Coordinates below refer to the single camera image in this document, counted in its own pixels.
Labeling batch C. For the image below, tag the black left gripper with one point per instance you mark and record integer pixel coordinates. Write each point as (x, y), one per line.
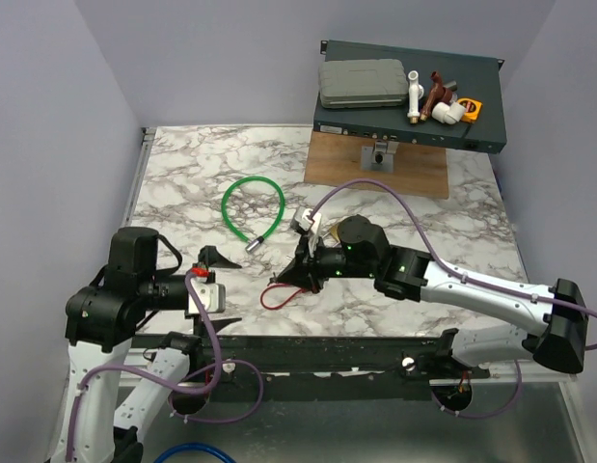
(211, 257)

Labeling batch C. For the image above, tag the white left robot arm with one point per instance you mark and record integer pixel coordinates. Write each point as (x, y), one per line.
(109, 405)

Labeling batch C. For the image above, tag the dark teal network switch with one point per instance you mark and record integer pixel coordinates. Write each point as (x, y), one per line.
(477, 77)

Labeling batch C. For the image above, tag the white elbow pipe fitting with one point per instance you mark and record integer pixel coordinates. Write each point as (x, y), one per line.
(448, 113)

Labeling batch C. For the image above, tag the grey plastic case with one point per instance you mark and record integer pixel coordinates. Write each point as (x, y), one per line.
(362, 83)

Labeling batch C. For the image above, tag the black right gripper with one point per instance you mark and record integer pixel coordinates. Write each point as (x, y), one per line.
(302, 271)

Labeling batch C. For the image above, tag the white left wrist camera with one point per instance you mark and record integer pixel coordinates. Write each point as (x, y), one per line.
(204, 292)

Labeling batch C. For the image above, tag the wooden board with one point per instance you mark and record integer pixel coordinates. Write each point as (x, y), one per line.
(409, 169)

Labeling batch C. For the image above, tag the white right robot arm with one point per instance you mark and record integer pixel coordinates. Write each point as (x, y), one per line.
(545, 324)

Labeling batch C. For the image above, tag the red plastic seal tag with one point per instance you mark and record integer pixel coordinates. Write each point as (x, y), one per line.
(276, 296)

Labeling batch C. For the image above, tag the dark grey pipe fitting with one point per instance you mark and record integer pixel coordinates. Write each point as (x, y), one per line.
(450, 94)

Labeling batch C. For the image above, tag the grey metal bracket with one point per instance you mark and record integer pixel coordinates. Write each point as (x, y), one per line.
(378, 157)

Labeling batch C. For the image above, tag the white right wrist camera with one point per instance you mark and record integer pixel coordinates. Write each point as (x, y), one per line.
(307, 223)

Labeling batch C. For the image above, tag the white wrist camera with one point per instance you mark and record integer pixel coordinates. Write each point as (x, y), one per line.
(204, 292)
(307, 223)

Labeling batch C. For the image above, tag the white pipe fitting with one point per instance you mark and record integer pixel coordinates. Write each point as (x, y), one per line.
(415, 94)

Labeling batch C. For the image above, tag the brown pipe fitting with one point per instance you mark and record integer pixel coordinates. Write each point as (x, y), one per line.
(437, 92)

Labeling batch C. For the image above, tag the yellow tape measure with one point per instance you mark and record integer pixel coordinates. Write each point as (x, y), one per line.
(472, 109)

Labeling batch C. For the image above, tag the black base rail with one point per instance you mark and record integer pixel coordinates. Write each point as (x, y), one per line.
(339, 368)

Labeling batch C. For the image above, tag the brass padlock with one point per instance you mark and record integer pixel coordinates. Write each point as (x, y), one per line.
(333, 232)

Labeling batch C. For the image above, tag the aluminium side rail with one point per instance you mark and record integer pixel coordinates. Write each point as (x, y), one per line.
(149, 134)

